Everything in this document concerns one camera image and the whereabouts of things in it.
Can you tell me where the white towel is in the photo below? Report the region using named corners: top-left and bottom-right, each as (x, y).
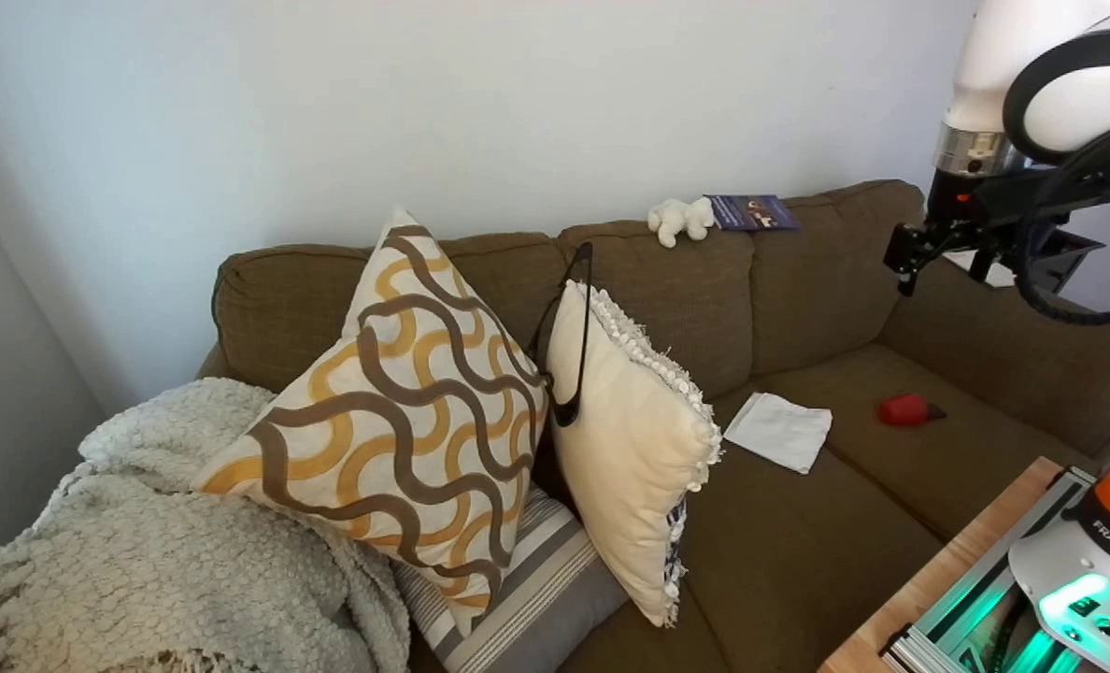
top-left (721, 390), bottom-right (838, 480)

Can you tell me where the grey striped cushion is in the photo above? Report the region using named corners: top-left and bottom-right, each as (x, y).
top-left (397, 483), bottom-right (630, 673)

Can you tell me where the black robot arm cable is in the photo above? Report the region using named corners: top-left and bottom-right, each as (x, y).
top-left (999, 25), bottom-right (1110, 328)

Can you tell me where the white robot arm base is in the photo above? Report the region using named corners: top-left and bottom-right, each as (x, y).
top-left (1006, 466), bottom-right (1110, 673)

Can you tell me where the grey knitted blanket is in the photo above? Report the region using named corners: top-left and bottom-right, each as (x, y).
top-left (0, 373), bottom-right (416, 673)

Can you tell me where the wooden board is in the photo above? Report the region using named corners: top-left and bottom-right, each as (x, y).
top-left (819, 454), bottom-right (1069, 673)

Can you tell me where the brown fabric sofa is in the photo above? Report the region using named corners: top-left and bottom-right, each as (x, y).
top-left (194, 175), bottom-right (1110, 673)

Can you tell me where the gold brown wave-pattern pillow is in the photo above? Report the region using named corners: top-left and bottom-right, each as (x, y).
top-left (189, 205), bottom-right (552, 628)

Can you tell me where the black strap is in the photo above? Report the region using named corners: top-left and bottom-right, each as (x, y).
top-left (528, 240), bottom-right (603, 433)

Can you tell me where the blue book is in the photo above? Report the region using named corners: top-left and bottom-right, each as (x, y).
top-left (705, 190), bottom-right (804, 240)

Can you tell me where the white plush toy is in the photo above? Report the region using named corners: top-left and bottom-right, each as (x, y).
top-left (644, 193), bottom-right (721, 249)

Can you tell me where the red and black remote control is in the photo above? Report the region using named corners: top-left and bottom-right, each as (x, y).
top-left (875, 393), bottom-right (948, 433)

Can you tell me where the cream fringed pillow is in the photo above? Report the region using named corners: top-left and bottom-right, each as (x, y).
top-left (542, 276), bottom-right (724, 633)

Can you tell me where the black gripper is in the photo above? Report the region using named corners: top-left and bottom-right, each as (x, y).
top-left (882, 165), bottom-right (1061, 298)

